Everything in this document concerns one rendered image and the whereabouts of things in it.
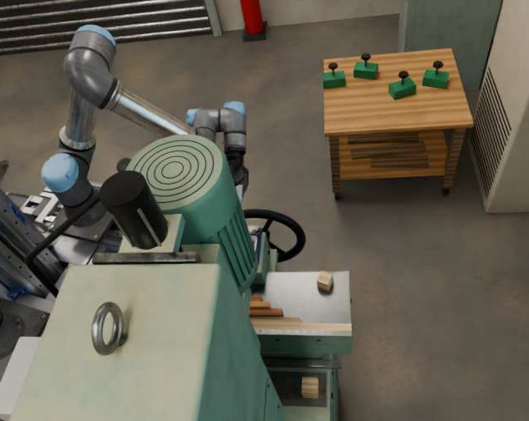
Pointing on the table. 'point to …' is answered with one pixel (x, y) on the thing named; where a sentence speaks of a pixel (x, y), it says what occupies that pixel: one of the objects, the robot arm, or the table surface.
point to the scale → (292, 332)
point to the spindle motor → (200, 198)
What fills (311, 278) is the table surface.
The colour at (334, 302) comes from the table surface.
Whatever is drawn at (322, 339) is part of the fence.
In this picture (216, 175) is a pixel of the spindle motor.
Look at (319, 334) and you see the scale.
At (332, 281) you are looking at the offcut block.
